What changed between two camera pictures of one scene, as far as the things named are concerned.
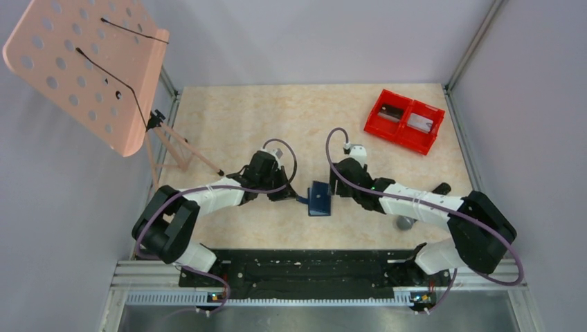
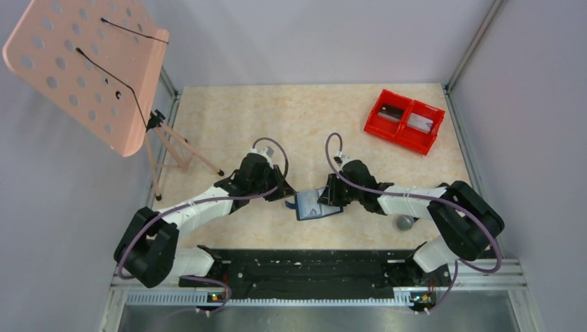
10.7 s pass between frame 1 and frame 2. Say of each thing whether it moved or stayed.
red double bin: stayed
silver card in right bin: stayed
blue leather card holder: moved
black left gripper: stayed
